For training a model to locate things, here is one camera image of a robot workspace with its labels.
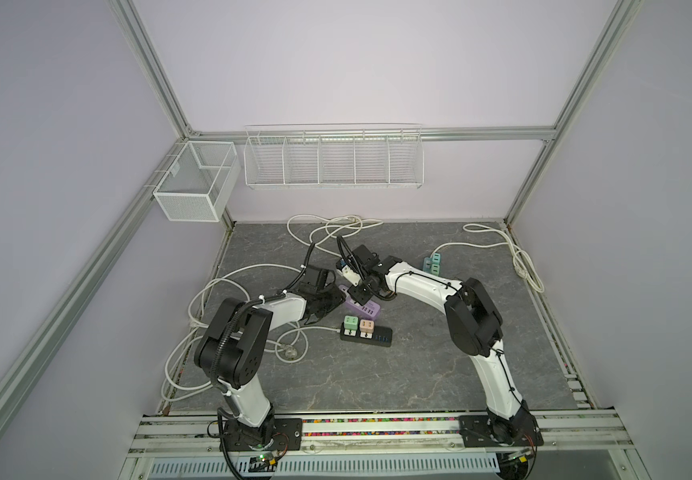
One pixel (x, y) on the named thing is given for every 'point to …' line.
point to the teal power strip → (432, 264)
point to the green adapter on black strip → (351, 325)
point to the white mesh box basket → (199, 182)
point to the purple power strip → (370, 308)
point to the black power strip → (382, 336)
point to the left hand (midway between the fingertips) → (344, 300)
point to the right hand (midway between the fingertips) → (359, 292)
